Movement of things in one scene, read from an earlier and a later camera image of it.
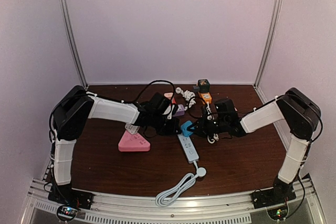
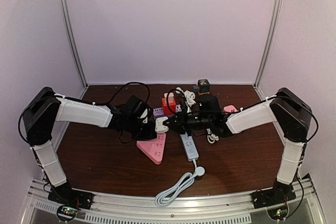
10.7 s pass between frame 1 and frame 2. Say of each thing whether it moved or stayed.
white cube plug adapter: moved
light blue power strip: stayed
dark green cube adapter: stayed
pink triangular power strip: moved
